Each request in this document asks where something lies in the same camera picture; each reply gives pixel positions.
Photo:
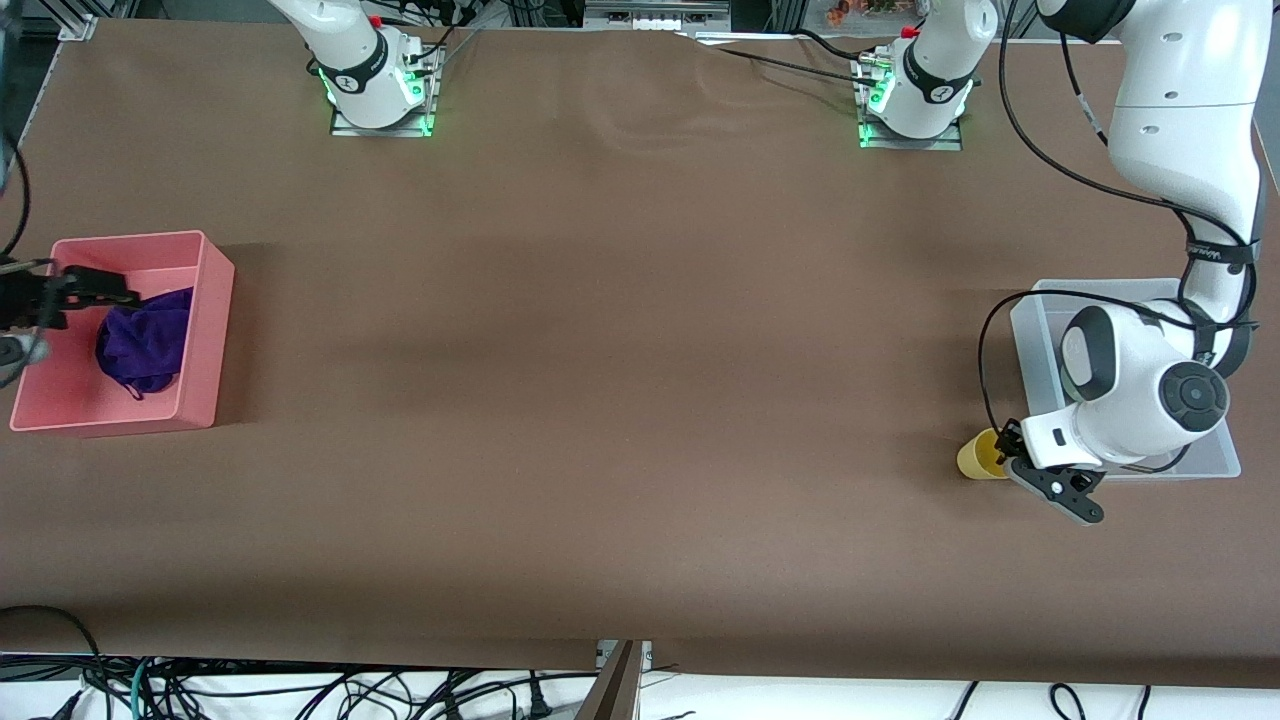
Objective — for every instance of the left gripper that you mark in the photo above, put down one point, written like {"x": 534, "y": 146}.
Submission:
{"x": 1008, "y": 441}

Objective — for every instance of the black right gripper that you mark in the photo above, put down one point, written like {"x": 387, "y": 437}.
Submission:
{"x": 22, "y": 302}

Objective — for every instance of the yellow plastic cup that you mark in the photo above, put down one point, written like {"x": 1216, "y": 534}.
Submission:
{"x": 975, "y": 458}

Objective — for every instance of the purple cloth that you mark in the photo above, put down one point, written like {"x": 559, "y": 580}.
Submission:
{"x": 145, "y": 340}

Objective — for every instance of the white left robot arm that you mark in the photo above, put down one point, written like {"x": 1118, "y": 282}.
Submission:
{"x": 1190, "y": 100}

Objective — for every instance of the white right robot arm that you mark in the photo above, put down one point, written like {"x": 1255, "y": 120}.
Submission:
{"x": 350, "y": 60}

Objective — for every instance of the pink plastic bin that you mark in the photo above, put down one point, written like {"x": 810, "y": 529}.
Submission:
{"x": 70, "y": 400}

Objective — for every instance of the clear plastic bin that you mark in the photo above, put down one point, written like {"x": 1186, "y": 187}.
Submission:
{"x": 1040, "y": 330}

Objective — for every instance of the grey power strip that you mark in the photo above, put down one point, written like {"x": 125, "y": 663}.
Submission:
{"x": 655, "y": 14}

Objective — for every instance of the aluminium frame corner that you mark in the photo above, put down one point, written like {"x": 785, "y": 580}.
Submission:
{"x": 78, "y": 25}

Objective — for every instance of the metal base plate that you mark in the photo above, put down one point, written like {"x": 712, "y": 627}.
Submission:
{"x": 385, "y": 128}
{"x": 915, "y": 140}

